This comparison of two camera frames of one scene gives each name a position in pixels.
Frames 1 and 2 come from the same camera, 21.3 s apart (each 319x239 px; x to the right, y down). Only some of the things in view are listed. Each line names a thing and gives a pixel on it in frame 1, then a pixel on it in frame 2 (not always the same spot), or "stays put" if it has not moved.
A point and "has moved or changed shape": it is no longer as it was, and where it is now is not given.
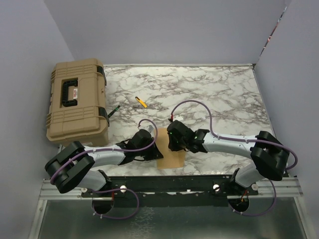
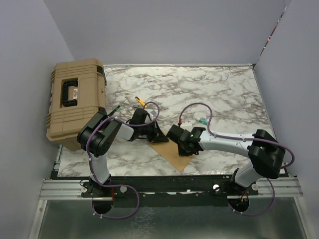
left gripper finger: x=158 y=154 to x=160 y=138
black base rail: x=168 y=190 stays put
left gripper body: x=148 y=154 to x=152 y=131
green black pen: x=112 y=112 stays put
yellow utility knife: x=142 y=103 stays put
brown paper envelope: x=170 y=159 has moved or changed shape
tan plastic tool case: x=77 y=112 stays put
